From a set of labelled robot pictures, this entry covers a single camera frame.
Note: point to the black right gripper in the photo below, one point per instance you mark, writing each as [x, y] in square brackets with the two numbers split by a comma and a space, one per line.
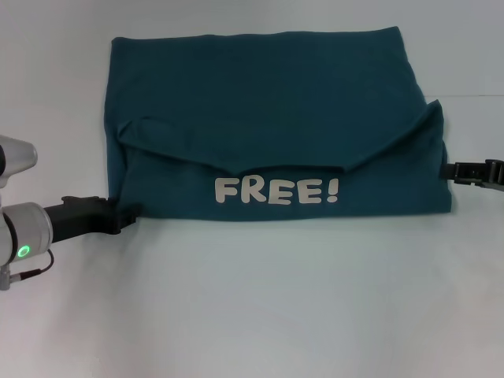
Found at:
[496, 175]

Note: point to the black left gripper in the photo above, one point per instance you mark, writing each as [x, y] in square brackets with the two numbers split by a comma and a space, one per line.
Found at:
[82, 220]

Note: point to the blue teal shirt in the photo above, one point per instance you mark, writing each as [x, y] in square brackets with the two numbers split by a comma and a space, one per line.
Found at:
[275, 98]

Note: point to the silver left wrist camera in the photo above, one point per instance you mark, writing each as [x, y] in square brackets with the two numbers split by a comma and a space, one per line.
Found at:
[15, 159]

